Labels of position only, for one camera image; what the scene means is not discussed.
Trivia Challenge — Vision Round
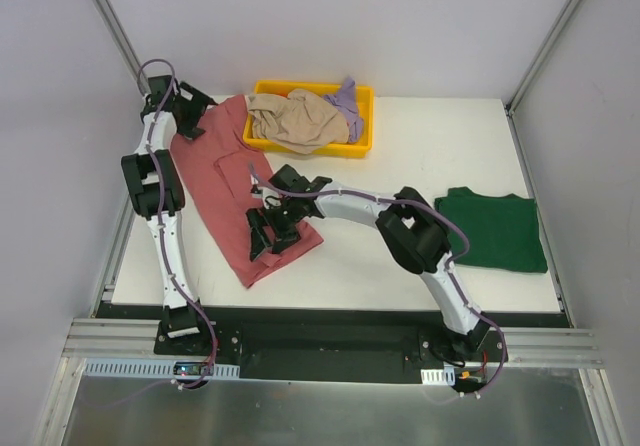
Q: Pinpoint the pink t shirt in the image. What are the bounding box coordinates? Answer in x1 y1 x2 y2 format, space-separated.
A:
170 95 323 288

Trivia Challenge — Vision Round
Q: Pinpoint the green t shirt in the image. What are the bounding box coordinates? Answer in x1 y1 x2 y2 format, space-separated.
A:
434 187 548 274

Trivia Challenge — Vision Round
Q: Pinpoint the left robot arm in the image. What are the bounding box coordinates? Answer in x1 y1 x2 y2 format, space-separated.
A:
121 75 216 355

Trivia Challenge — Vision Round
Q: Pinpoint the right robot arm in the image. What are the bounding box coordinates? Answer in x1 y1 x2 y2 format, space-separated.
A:
246 165 490 365

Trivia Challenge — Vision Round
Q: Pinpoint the beige t shirt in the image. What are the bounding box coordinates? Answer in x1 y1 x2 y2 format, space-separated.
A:
247 88 349 154

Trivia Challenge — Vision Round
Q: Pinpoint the purple t shirt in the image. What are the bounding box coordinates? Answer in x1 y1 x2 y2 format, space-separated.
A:
322 76 364 144

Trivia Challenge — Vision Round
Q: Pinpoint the yellow plastic bin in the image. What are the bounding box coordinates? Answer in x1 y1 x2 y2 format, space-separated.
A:
242 80 375 159

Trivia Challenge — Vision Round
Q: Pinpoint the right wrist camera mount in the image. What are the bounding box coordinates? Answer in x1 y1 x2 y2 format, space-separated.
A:
250 182 264 203

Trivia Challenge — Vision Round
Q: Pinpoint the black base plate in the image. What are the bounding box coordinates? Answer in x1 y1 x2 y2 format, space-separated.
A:
97 301 519 383

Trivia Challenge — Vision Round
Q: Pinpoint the left aluminium frame post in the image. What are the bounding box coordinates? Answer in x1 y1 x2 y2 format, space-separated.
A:
92 0 150 99

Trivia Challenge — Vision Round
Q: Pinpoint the aluminium frame post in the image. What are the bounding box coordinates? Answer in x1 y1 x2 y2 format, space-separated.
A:
92 0 150 99
504 0 606 115

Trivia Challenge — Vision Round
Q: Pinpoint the left white cable duct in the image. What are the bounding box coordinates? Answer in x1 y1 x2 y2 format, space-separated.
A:
84 358 240 381

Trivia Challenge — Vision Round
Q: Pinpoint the white cable duct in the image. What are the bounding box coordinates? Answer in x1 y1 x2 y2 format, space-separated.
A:
420 368 456 387
84 358 240 381

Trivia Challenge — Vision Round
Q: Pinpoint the right white cable duct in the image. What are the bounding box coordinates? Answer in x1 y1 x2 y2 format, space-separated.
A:
420 368 456 387

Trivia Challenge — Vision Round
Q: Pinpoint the right aluminium frame post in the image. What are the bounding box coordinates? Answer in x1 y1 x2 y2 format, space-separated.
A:
504 0 606 115

